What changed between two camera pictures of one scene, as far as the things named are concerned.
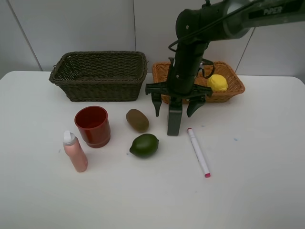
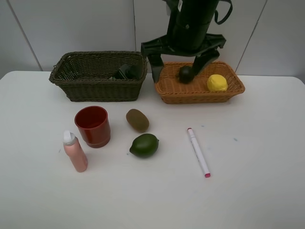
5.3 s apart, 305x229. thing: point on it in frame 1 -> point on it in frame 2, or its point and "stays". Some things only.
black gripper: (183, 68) -> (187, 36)
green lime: (144, 145) stays
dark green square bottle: (175, 106) -> (127, 72)
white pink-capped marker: (198, 153) stays
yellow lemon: (217, 83) stays
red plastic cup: (93, 123) stays
